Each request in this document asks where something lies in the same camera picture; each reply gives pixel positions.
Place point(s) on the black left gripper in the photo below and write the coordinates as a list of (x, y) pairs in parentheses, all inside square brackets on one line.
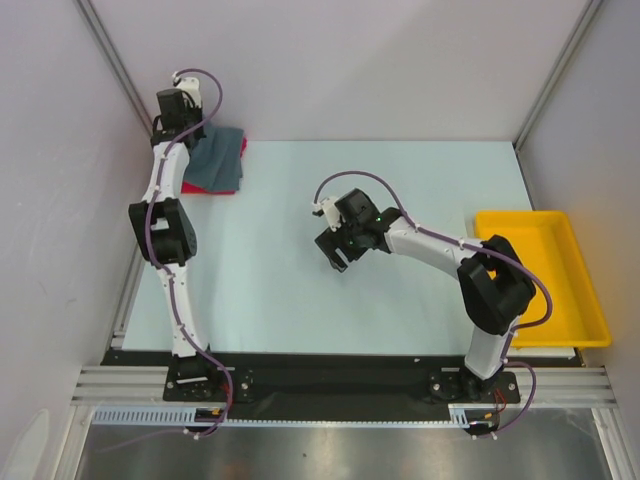
[(196, 111)]

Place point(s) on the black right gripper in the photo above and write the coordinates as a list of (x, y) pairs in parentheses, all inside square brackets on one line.
[(333, 242)]

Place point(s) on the grey t-shirt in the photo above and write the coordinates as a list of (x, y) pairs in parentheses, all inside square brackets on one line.
[(220, 155)]

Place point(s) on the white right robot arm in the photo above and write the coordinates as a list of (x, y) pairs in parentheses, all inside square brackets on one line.
[(495, 290)]

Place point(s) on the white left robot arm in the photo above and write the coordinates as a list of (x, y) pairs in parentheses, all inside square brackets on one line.
[(167, 241)]

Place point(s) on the folded red t-shirt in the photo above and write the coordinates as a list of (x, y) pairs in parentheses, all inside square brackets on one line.
[(210, 187)]

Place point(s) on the yellow plastic tray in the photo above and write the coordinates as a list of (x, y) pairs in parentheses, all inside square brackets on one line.
[(546, 244)]

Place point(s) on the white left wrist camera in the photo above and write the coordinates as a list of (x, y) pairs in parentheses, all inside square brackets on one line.
[(190, 86)]

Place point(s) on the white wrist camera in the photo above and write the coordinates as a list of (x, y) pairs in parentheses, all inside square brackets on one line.
[(190, 86), (328, 209)]

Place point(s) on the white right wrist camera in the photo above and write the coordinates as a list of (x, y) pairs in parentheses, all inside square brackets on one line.
[(328, 209)]

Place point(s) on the aluminium frame post left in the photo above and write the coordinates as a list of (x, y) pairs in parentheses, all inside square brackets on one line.
[(114, 62)]

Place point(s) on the aluminium frame post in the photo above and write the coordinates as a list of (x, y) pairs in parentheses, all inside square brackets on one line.
[(569, 50), (114, 62)]

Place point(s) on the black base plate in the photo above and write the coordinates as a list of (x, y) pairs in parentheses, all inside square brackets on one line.
[(316, 388)]

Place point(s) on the white cable duct right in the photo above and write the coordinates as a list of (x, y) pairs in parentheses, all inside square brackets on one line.
[(467, 415)]

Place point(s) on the white cable duct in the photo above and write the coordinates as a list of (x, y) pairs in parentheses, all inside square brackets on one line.
[(467, 415), (157, 416)]

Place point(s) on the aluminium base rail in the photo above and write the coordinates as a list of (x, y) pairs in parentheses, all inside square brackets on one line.
[(565, 385)]

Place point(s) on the white cable duct left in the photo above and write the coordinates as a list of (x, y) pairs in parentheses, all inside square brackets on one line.
[(157, 416)]

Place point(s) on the aluminium frame post right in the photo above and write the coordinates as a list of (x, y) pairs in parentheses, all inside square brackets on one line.
[(569, 50)]

